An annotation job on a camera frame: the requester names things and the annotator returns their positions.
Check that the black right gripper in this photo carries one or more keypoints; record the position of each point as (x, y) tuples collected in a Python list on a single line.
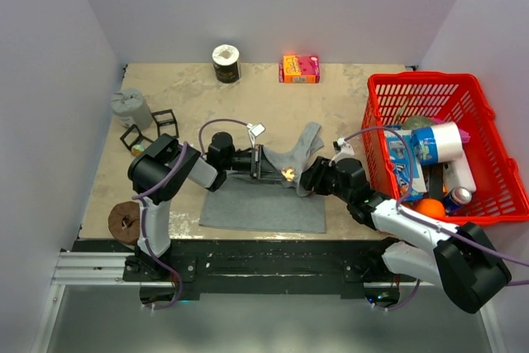
[(312, 178)]

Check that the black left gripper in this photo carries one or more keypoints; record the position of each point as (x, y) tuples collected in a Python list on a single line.
[(263, 169)]

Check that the orange maple leaf brooch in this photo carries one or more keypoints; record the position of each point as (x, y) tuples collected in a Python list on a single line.
[(289, 173)]

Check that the grey sleeveless shirt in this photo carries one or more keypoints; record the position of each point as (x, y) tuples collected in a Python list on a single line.
[(251, 205)]

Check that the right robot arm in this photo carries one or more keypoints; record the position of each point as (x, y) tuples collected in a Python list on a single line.
[(459, 259)]

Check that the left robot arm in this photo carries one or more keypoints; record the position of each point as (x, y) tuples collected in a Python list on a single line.
[(159, 172)]

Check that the black brooch display case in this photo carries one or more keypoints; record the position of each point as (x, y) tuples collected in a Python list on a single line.
[(166, 123)]

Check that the round iridescent brooch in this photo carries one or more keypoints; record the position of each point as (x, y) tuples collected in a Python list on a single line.
[(137, 149)]

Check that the blue razor package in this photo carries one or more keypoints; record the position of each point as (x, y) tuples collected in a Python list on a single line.
[(406, 170)]

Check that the orange pink snack box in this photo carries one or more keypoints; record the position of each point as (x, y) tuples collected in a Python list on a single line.
[(299, 69)]

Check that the red plastic basket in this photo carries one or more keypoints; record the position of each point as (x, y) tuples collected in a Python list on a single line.
[(458, 98)]

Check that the green round fruit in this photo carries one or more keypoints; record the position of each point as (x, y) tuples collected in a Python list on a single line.
[(417, 122)]

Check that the orange fruit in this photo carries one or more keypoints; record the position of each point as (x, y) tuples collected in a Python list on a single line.
[(430, 207)]

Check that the toilet paper roll black wrapper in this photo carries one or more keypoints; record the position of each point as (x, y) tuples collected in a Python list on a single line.
[(225, 60)]

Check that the blue white wipes roll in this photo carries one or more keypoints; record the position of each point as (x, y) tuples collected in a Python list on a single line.
[(437, 144)]

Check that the white box in basket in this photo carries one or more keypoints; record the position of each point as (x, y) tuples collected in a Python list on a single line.
[(457, 174)]

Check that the silver drink can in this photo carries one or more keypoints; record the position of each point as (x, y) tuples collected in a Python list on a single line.
[(457, 198)]

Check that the pink packet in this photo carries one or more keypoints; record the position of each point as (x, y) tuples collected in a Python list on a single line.
[(464, 136)]

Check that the brown wooden block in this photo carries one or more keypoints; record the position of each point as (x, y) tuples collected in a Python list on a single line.
[(124, 222)]

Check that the grey paper roll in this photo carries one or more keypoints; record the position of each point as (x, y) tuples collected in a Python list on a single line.
[(130, 108)]

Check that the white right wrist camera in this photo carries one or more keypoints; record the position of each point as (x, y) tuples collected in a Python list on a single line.
[(343, 150)]

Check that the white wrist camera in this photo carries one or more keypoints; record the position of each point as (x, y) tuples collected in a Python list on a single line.
[(254, 130), (343, 150)]

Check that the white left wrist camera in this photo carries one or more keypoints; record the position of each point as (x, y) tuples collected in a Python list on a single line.
[(254, 130)]

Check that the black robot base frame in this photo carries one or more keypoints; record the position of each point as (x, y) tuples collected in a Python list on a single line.
[(261, 267)]

